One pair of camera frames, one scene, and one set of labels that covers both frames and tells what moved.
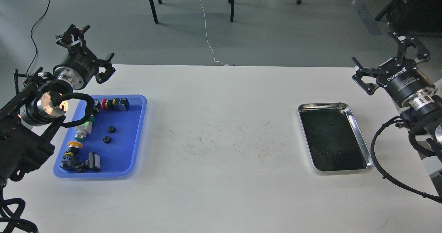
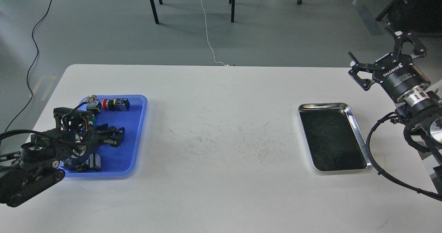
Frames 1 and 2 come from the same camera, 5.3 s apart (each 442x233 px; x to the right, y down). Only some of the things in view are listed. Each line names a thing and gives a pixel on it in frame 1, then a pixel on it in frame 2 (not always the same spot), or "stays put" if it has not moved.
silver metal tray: [335, 142] stays put
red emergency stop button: [121, 104] stays put
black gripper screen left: [79, 66] → [77, 127]
